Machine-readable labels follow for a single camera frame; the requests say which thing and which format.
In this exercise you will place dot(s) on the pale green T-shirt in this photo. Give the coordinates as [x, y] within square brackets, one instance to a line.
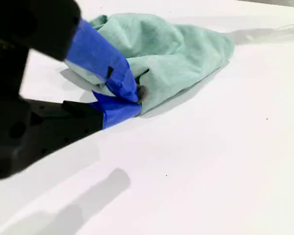
[174, 49]

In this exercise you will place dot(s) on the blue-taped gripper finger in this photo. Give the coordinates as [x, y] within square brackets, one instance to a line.
[117, 112]
[98, 54]

